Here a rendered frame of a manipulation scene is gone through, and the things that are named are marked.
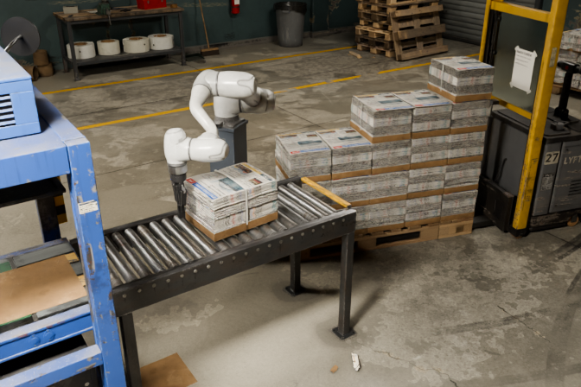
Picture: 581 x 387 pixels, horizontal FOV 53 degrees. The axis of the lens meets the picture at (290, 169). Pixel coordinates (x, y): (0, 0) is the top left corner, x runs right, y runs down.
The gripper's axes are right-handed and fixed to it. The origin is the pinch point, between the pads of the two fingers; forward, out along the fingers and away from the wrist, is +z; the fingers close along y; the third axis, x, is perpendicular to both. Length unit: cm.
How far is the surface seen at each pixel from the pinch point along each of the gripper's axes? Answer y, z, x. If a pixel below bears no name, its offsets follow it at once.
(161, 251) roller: -8.1, 13.6, 14.8
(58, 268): 4, 13, 58
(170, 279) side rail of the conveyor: -28.3, 15.8, 18.9
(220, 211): -15.1, -2.5, -13.1
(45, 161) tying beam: -48, -58, 64
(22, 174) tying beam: -48, -55, 71
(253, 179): -6.4, -9.6, -36.9
